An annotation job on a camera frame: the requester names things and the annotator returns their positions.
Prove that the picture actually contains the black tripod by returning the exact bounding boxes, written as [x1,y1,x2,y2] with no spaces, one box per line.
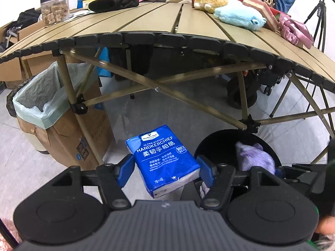
[304,0,335,54]

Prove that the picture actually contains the light blue plush toy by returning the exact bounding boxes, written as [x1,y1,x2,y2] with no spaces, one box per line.
[214,0,267,30]

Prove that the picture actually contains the blue tissue pack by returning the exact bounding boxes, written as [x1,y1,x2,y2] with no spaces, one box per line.
[126,125,201,198]

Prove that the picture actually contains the black clothes pile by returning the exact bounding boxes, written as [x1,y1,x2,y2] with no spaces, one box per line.
[5,9,42,45]

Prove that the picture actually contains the black round bin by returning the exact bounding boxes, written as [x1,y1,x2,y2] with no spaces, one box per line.
[180,129,283,202]

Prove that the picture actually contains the black cart wheel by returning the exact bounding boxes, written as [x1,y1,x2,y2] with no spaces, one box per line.
[226,69,258,110]

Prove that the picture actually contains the clear jar with black lid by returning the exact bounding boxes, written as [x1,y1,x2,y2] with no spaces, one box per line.
[40,0,70,27]

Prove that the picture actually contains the black cloth gloves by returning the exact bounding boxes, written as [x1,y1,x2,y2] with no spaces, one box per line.
[88,0,140,13]

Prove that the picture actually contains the pink cake shaped sponge block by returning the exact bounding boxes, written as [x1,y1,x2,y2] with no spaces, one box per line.
[242,0,280,32]

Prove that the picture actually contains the brown cardboard bin box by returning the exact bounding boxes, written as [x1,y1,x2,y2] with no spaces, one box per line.
[17,78,116,172]

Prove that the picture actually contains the purple knitted pouch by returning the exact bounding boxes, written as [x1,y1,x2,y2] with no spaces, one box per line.
[235,141,276,175]

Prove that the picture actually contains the blue plastic bag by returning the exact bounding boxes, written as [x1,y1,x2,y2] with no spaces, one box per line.
[96,46,115,78]

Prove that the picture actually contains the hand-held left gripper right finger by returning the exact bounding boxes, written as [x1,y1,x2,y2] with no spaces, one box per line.
[196,155,283,211]

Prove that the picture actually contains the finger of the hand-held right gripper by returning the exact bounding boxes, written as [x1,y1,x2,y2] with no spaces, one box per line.
[276,163,327,187]

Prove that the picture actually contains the yellow white plush sheep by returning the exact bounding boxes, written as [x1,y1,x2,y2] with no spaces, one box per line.
[193,0,229,12]

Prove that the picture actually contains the pink satin pouch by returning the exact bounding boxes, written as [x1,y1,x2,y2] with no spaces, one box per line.
[278,14,314,50]

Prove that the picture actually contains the tan slatted folding table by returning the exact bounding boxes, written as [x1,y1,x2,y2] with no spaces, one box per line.
[0,1,335,163]

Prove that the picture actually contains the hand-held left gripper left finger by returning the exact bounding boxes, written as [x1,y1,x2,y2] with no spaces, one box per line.
[51,154,136,211]

